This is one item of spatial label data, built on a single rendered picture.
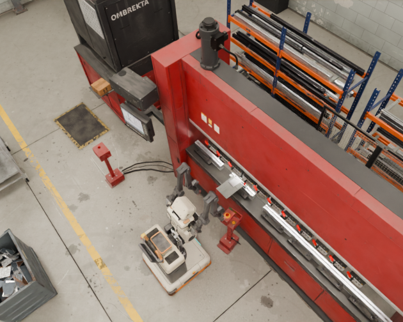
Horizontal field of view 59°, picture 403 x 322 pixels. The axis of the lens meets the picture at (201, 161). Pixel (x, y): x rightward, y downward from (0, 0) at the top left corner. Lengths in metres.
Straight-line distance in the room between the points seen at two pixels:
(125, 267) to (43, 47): 5.08
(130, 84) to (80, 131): 2.55
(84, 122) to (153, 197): 1.98
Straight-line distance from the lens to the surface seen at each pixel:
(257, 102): 3.17
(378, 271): 3.34
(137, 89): 3.88
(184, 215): 3.62
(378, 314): 3.98
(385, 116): 4.54
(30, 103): 7.19
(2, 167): 6.00
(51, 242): 5.43
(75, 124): 6.46
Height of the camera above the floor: 4.59
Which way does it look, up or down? 56 degrees down
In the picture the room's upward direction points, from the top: 4 degrees counter-clockwise
